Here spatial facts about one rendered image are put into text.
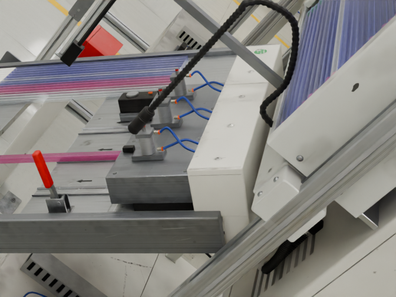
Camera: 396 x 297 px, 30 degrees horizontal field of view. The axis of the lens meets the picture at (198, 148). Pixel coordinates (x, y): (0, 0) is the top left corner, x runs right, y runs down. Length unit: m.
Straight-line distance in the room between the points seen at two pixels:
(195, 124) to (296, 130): 0.31
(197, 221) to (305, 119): 0.23
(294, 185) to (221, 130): 0.22
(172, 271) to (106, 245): 0.83
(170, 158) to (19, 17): 2.49
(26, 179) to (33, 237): 1.65
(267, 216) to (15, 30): 2.59
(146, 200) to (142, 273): 0.77
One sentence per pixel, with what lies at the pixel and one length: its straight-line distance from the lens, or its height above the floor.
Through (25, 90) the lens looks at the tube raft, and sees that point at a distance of 1.67.
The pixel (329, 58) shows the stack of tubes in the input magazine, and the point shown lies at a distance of 1.06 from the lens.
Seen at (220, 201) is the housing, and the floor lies 1.25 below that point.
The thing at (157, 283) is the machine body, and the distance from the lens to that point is 1.88.
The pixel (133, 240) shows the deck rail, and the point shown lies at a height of 1.12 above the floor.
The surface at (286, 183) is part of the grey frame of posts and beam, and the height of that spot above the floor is 1.38.
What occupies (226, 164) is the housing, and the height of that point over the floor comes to 1.30.
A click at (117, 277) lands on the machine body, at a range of 1.81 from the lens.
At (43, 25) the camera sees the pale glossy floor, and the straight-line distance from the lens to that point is 3.62.
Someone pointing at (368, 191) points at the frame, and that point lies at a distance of 0.98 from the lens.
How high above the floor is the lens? 1.80
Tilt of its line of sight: 29 degrees down
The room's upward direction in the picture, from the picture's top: 45 degrees clockwise
